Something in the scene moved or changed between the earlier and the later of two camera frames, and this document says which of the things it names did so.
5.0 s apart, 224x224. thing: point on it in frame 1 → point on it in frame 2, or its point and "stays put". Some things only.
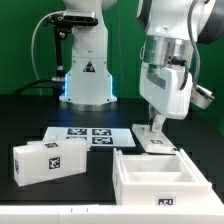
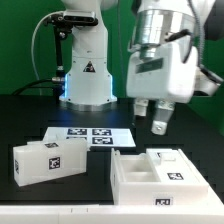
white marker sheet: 97,136 stays put
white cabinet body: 158,180 stays put
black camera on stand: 63,24 stays put
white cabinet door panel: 153,141 → 174,167
